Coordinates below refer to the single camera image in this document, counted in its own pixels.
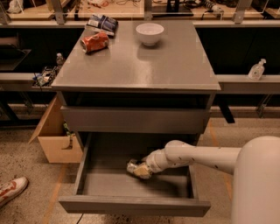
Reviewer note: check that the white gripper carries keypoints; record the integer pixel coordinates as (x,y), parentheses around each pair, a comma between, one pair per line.
(152,161)

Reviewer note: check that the open grey middle drawer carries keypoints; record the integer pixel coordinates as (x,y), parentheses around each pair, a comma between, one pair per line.
(103,185)

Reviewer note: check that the crushed silver 7up can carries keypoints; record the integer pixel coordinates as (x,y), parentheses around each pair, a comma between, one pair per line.
(132,164)

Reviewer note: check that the closed grey top drawer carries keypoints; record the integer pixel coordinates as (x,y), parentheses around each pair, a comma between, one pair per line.
(136,120)

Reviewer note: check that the grey drawer cabinet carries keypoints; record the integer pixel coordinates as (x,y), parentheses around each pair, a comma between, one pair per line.
(173,74)

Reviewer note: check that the wire basket with clutter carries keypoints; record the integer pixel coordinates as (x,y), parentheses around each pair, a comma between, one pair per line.
(46,77)

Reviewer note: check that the white ceramic bowl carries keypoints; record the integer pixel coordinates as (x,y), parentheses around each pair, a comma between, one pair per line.
(149,33)

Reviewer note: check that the crushed orange soda can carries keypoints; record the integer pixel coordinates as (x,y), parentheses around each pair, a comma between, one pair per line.
(95,42)

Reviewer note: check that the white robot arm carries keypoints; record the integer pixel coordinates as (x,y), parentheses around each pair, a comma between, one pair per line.
(255,167)

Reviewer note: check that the small plastic water bottle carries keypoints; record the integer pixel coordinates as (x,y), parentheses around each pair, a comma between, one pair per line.
(59,60)

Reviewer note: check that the white red sneaker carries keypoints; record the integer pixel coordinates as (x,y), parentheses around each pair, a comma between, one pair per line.
(11,189)

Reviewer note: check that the cardboard box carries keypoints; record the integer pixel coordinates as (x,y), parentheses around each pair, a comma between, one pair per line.
(57,145)

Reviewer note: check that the clear sanitizer pump bottle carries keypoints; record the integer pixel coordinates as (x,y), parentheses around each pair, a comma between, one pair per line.
(257,70)

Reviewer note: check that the blue chip bag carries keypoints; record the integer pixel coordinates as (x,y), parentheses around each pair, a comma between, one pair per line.
(102,23)

